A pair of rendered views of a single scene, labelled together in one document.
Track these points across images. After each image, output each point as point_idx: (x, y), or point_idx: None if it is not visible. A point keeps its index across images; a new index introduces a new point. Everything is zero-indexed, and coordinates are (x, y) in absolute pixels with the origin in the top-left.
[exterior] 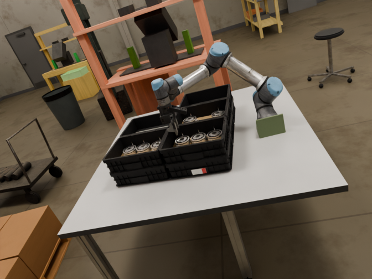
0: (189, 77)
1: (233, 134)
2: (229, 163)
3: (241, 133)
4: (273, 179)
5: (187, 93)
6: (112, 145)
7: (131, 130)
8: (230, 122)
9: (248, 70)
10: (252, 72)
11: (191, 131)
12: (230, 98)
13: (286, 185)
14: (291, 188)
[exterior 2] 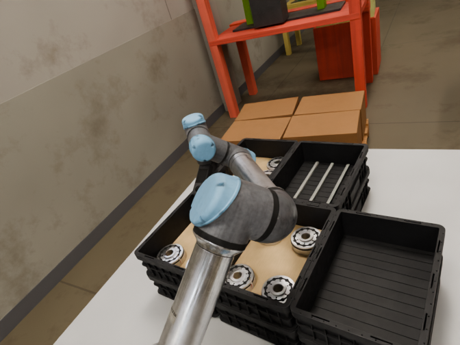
0: (243, 172)
1: (249, 332)
2: (161, 288)
3: None
4: (94, 335)
5: (439, 232)
6: (400, 150)
7: (340, 154)
8: (238, 311)
9: (173, 303)
10: (168, 317)
11: None
12: (337, 338)
13: (71, 342)
14: (62, 344)
